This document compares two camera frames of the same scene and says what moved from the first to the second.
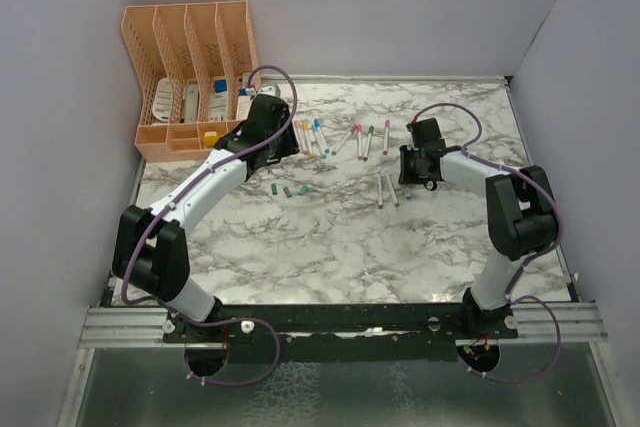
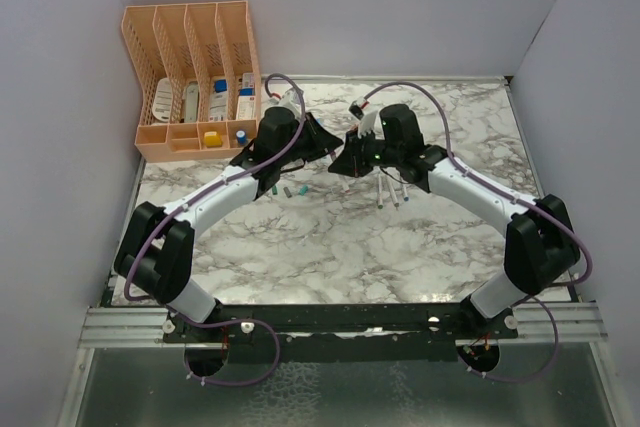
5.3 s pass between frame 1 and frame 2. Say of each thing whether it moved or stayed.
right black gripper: moved
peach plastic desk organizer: stayed
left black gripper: moved
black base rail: stayed
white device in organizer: stayed
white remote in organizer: stayed
